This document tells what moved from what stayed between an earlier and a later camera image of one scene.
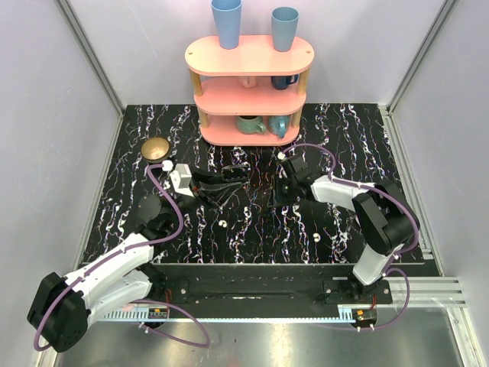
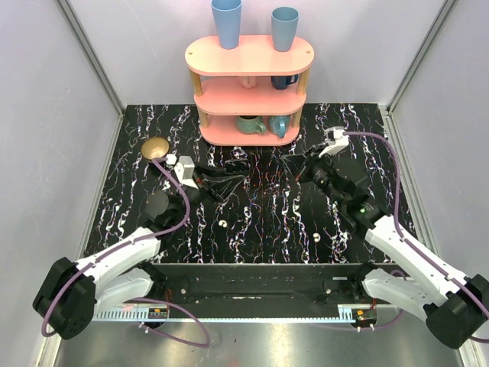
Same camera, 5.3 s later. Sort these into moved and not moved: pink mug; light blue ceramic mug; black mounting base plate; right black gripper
Moved: right black gripper
Not moved: black mounting base plate; pink mug; light blue ceramic mug
